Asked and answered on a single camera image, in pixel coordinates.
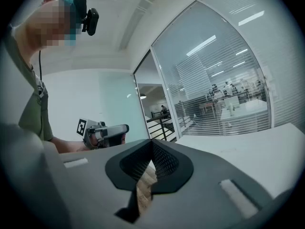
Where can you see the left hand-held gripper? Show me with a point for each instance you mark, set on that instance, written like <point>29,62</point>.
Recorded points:
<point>91,130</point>

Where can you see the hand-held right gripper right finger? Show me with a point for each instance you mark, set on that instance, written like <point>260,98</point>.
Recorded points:
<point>202,180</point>

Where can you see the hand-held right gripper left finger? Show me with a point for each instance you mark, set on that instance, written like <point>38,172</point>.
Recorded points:
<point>95,175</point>

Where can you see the person's left forearm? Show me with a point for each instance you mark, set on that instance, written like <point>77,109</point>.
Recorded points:
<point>68,145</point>

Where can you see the person's left hand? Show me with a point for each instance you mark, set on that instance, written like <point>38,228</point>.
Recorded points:
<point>122,139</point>

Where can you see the black metal railing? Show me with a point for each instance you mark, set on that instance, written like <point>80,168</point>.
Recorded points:
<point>159,126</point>

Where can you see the black pendant lamp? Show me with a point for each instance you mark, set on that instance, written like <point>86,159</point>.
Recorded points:
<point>143,96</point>

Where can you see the green shirt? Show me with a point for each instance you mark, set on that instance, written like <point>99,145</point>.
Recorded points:
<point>35,113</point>

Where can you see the white window blinds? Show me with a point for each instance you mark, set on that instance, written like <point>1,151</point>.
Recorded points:
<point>214,68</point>

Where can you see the person's head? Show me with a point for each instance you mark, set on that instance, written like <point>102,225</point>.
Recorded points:
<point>43,23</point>

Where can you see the black head-mounted camera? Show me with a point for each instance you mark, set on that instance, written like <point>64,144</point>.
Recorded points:
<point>91,21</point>

